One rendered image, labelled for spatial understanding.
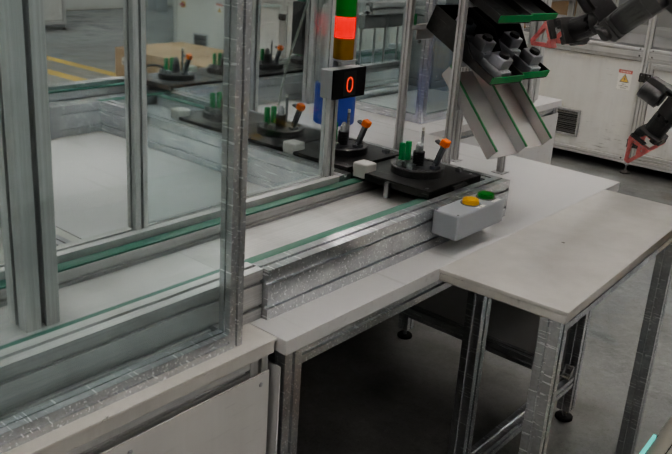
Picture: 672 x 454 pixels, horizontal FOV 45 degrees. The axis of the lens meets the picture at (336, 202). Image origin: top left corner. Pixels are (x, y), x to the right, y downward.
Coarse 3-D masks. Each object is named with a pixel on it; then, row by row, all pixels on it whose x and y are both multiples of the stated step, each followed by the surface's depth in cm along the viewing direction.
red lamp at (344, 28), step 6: (336, 18) 189; (342, 18) 188; (348, 18) 188; (354, 18) 189; (336, 24) 189; (342, 24) 188; (348, 24) 188; (354, 24) 189; (336, 30) 190; (342, 30) 189; (348, 30) 189; (354, 30) 190; (336, 36) 190; (342, 36) 189; (348, 36) 189; (354, 36) 191
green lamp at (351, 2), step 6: (336, 0) 188; (342, 0) 187; (348, 0) 186; (354, 0) 187; (336, 6) 188; (342, 6) 187; (348, 6) 187; (354, 6) 188; (336, 12) 189; (342, 12) 187; (348, 12) 187; (354, 12) 188
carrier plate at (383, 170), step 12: (384, 168) 210; (372, 180) 204; (384, 180) 202; (396, 180) 201; (408, 180) 202; (420, 180) 202; (432, 180) 203; (444, 180) 204; (456, 180) 204; (468, 180) 207; (408, 192) 198; (420, 192) 195; (432, 192) 195; (444, 192) 199
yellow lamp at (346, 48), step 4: (336, 40) 190; (340, 40) 190; (344, 40) 189; (348, 40) 190; (352, 40) 190; (336, 44) 190; (340, 44) 190; (344, 44) 190; (348, 44) 190; (352, 44) 191; (336, 48) 191; (340, 48) 190; (344, 48) 190; (348, 48) 190; (352, 48) 191; (336, 52) 191; (340, 52) 190; (344, 52) 190; (348, 52) 191; (352, 52) 192; (336, 56) 191; (340, 56) 191; (344, 56) 191; (348, 56) 191; (352, 56) 192
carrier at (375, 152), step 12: (348, 120) 228; (336, 132) 227; (348, 132) 223; (336, 144) 218; (348, 144) 223; (360, 144) 221; (336, 156) 218; (348, 156) 218; (360, 156) 220; (372, 156) 221; (384, 156) 221; (348, 168) 209
